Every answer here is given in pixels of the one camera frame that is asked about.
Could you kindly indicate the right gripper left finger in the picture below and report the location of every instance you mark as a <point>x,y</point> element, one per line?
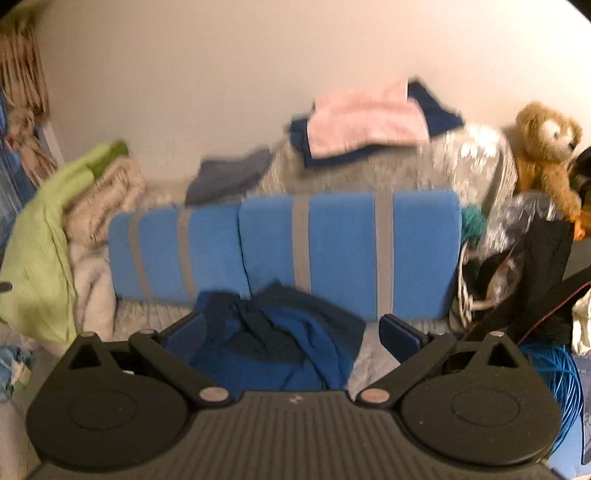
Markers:
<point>168,354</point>

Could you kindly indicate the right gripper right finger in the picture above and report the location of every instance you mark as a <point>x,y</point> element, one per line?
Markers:
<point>420,355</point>

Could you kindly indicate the blue fleece zip jacket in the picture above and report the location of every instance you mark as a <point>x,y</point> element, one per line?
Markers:
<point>281,339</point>

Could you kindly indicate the grey quilted bed cover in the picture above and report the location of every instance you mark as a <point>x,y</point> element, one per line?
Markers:
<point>373,362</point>

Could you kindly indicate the left blue striped pillow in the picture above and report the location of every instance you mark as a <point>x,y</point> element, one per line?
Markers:
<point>171,255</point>

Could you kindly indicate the blue striped pillow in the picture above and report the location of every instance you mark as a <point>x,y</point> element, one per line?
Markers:
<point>171,255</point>
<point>369,253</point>

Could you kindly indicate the right blue striped pillow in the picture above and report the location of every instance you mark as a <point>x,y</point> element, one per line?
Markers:
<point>369,253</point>

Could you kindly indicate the green blanket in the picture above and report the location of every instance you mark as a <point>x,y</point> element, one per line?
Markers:
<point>41,302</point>

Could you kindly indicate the dark grey garment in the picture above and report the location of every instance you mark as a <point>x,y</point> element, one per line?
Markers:
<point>218,178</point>

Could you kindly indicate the beige fluffy blanket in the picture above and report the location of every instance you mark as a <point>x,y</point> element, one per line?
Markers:
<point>86,226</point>

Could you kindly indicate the grey patterned blanket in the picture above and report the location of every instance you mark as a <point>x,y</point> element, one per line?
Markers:
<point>475,161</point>

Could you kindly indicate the navy folded cloth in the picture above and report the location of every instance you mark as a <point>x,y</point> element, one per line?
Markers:
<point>440,120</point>

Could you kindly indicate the pink folded towel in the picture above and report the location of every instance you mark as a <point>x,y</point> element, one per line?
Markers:
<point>346,121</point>

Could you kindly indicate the brown teddy bear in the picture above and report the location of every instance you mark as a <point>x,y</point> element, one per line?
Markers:
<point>548,140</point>

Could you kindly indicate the white striped rope bag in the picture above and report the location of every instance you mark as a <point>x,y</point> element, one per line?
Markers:
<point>464,305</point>

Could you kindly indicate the black strap bag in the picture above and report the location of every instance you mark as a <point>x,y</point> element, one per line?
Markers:
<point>539,310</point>

